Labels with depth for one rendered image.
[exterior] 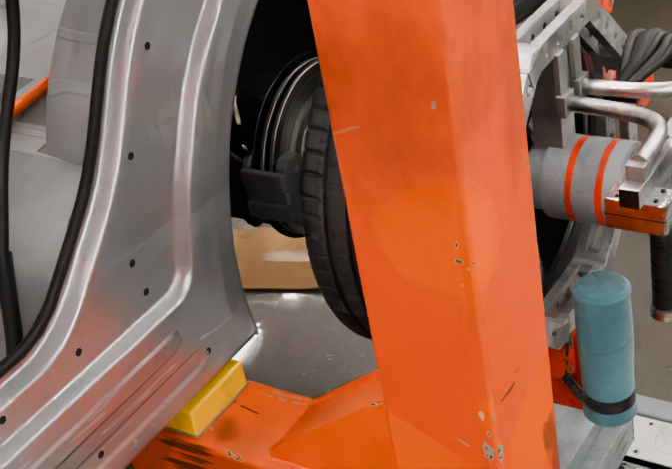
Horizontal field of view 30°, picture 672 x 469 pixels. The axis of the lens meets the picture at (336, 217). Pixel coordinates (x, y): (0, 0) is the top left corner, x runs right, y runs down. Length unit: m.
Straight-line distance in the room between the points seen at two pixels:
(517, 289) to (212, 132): 0.54
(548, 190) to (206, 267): 0.55
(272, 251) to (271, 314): 0.29
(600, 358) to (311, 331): 1.35
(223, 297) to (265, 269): 1.61
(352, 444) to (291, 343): 1.50
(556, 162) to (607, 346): 0.30
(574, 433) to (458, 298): 1.10
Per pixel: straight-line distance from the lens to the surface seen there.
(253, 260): 3.55
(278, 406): 1.94
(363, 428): 1.69
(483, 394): 1.50
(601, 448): 2.58
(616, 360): 2.03
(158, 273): 1.80
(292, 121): 2.15
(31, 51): 2.43
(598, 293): 1.97
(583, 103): 1.93
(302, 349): 3.18
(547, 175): 1.99
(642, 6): 4.78
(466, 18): 1.29
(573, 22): 1.96
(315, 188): 1.89
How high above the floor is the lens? 1.90
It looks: 31 degrees down
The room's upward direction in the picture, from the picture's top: 11 degrees counter-clockwise
